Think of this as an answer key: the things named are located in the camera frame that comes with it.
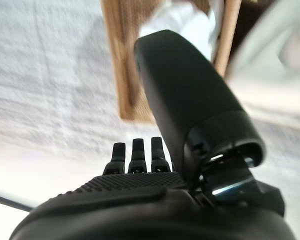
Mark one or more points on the white garment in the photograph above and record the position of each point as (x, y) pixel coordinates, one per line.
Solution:
(180, 20)

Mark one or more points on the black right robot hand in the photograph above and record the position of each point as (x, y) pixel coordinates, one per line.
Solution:
(190, 100)

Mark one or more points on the brown wicker basket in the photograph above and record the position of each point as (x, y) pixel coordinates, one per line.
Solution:
(120, 62)

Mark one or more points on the grey area rug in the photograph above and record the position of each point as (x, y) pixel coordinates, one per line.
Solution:
(52, 75)

